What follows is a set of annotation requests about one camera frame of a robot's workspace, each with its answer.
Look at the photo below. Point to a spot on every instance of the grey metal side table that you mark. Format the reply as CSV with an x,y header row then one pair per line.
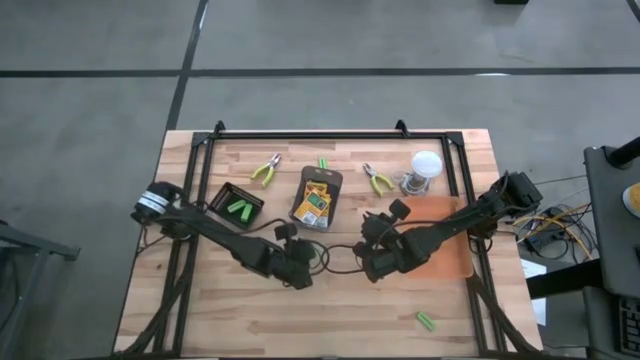
x,y
607,225

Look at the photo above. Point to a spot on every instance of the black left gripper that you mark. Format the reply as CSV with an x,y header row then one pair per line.
x,y
292,267

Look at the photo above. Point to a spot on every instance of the black computer keyboard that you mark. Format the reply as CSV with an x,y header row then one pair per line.
x,y
630,325

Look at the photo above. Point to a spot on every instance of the orange translucent plastic tray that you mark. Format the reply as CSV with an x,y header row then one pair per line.
x,y
447,265

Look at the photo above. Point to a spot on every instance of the dark grey desk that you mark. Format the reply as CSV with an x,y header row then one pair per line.
x,y
600,325

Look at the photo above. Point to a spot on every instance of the yellow tape roll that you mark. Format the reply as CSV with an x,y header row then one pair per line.
x,y
634,200

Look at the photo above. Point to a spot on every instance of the black floor object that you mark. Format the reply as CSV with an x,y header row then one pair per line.
x,y
510,1

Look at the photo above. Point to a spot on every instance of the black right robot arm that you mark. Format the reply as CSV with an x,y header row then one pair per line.
x,y
465,220

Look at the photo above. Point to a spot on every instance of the black metal beam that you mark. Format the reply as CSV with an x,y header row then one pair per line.
x,y
565,280

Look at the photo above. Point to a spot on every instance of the black round post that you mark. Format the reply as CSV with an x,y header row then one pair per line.
x,y
622,152

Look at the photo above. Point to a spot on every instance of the white paper sheet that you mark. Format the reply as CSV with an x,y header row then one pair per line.
x,y
532,269
539,311

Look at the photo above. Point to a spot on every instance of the clear jar with white lid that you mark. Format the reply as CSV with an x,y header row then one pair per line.
x,y
426,164

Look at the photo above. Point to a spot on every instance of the black plastic mesh basket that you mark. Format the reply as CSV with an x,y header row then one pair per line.
x,y
220,200

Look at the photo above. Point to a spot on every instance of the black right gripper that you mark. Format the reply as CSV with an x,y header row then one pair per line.
x,y
387,250

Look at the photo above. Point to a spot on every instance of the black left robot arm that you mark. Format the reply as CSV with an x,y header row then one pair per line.
x,y
225,237

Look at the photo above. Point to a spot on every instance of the grey metal stand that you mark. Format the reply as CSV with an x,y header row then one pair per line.
x,y
35,243

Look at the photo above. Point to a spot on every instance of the black power strip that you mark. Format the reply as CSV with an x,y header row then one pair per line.
x,y
545,241

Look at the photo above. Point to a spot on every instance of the black aluminium table frame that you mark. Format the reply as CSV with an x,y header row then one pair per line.
x,y
325,135

